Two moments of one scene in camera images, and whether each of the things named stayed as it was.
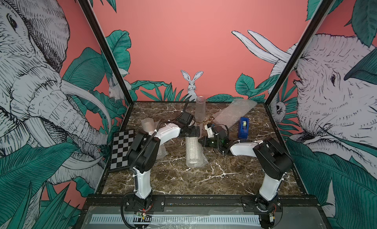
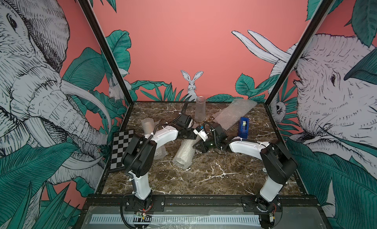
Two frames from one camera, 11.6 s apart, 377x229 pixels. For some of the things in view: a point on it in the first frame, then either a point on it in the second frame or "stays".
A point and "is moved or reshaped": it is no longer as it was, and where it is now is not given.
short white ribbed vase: [148, 125] stays
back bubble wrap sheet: [230, 115] stays
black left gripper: [194, 134] stays
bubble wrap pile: [195, 155] is moved or reshaped
